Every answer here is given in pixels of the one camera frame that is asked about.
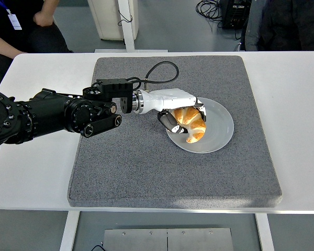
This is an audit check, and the grey metal plate with screws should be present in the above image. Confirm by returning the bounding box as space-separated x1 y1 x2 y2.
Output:
103 227 234 251

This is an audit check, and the black floor cable bundle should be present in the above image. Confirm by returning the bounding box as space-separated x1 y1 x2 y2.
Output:
195 0 223 28

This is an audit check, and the white cabinet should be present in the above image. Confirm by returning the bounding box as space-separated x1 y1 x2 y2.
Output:
87 0 139 41

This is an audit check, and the grey speckled mat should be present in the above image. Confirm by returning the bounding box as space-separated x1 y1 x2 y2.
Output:
67 55 283 209

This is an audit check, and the black electronics box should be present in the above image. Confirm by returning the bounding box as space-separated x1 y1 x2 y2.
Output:
221 0 252 30

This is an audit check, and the grey round plate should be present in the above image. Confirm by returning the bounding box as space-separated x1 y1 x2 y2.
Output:
165 97 235 154

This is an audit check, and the ID badge with blue lanyard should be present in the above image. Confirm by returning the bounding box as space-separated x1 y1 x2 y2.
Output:
0 0 23 31

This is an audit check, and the black cord loop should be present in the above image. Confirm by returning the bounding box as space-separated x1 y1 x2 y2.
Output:
117 10 133 27

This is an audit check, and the person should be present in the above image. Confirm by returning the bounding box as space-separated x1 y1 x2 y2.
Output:
0 0 74 84
240 0 314 52

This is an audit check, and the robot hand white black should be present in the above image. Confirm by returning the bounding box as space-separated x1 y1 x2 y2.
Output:
140 88 208 135

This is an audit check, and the croissant bread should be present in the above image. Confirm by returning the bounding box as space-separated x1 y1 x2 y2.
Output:
172 106 207 144

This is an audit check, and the person's left hand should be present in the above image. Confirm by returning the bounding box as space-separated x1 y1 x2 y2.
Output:
32 10 54 27

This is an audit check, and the white table leg with foot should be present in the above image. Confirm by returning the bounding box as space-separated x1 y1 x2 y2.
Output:
94 0 169 53

